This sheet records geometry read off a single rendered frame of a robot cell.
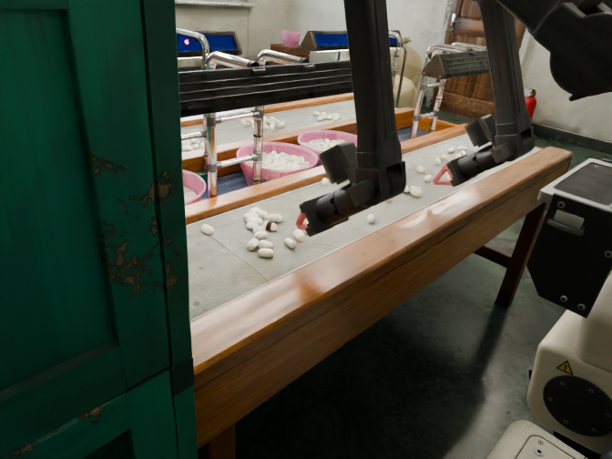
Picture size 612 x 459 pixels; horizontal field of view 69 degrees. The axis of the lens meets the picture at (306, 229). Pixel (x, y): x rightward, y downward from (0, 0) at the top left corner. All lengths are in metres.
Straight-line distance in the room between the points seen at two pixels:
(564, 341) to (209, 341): 0.57
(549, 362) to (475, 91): 5.21
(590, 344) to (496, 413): 1.06
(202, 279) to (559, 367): 0.65
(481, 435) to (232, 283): 1.12
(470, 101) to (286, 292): 5.25
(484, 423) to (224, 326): 1.21
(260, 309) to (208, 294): 0.12
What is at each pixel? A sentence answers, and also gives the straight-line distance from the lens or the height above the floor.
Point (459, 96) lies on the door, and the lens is 6.00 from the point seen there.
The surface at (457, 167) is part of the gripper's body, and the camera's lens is 1.25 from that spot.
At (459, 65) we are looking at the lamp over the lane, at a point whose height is 1.08.
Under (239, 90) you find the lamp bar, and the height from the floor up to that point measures 1.08.
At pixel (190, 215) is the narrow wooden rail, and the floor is 0.76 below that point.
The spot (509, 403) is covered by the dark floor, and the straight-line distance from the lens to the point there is 1.89.
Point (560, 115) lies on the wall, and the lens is 5.66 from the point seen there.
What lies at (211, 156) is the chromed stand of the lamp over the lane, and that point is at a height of 0.87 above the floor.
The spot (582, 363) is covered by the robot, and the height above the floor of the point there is 0.80.
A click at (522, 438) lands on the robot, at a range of 1.41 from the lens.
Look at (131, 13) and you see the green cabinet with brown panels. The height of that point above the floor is 1.24.
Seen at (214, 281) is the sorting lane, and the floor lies 0.74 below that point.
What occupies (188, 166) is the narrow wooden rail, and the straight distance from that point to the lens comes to 1.46.
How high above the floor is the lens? 1.27
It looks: 29 degrees down
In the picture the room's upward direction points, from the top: 5 degrees clockwise
